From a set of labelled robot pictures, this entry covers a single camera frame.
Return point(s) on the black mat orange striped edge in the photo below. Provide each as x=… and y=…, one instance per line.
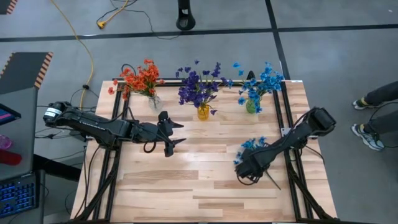
x=21, y=70
x=4, y=4

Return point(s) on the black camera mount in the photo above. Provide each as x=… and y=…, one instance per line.
x=251, y=75

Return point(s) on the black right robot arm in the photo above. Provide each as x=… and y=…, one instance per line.
x=298, y=133

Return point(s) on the clear glass vase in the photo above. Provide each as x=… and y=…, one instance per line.
x=155, y=103

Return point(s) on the backlit keyboard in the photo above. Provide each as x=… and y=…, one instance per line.
x=17, y=196

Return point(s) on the black flat bar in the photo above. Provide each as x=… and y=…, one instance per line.
x=169, y=79

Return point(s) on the yellow glass vase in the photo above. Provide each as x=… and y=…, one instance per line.
x=203, y=113

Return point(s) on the dark tablet screen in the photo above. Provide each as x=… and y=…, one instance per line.
x=7, y=115

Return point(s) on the person's leg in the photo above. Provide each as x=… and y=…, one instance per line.
x=384, y=92
x=384, y=123

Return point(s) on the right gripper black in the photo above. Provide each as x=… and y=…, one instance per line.
x=252, y=165

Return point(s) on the gray desk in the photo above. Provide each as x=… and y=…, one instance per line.
x=21, y=124

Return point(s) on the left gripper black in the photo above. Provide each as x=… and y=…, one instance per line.
x=152, y=132

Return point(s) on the black aluminium table frame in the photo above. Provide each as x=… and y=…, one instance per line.
x=202, y=84

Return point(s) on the pink cup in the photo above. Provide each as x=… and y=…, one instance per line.
x=4, y=142

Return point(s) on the black stand base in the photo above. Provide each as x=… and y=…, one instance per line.
x=185, y=21

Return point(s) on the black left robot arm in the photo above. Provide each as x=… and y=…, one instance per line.
x=93, y=126

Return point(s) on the red object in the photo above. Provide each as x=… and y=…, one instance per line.
x=9, y=157

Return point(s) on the green glass vase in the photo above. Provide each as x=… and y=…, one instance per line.
x=251, y=107

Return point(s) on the person's shoe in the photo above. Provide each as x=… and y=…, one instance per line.
x=361, y=104
x=368, y=138

